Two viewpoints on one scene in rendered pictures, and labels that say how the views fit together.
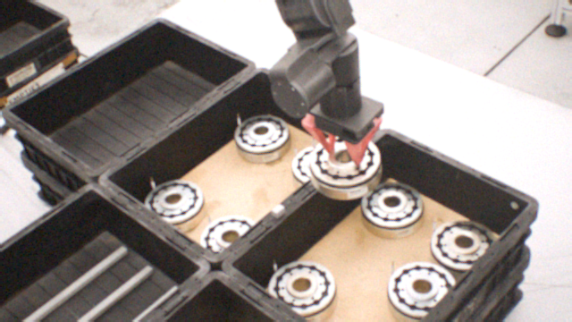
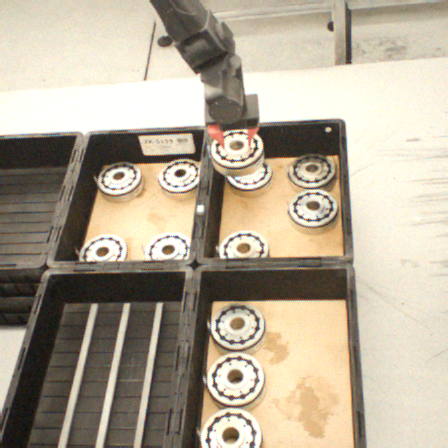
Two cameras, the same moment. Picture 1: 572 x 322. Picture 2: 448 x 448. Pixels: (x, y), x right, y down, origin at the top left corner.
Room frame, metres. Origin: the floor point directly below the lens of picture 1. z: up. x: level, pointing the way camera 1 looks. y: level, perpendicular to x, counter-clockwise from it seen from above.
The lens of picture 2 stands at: (0.06, 0.54, 1.97)
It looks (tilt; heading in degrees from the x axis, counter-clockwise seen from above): 49 degrees down; 325
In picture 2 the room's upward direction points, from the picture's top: 11 degrees counter-clockwise
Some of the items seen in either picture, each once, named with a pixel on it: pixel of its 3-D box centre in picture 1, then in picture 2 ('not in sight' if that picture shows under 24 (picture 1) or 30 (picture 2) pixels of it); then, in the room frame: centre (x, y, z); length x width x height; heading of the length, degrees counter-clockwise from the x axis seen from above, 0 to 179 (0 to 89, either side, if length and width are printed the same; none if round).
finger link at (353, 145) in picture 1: (349, 136); (240, 127); (0.84, -0.09, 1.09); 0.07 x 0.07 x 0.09; 47
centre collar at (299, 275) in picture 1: (301, 285); (243, 248); (0.78, 0.00, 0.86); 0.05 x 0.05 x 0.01
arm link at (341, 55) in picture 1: (334, 60); (226, 75); (0.84, -0.08, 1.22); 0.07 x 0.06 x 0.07; 135
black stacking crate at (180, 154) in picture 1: (246, 178); (141, 210); (1.02, 0.07, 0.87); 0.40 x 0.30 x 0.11; 132
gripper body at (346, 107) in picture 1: (340, 94); (230, 100); (0.85, -0.08, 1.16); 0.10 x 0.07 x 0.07; 47
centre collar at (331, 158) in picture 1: (344, 157); (236, 146); (0.85, -0.08, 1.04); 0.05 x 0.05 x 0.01
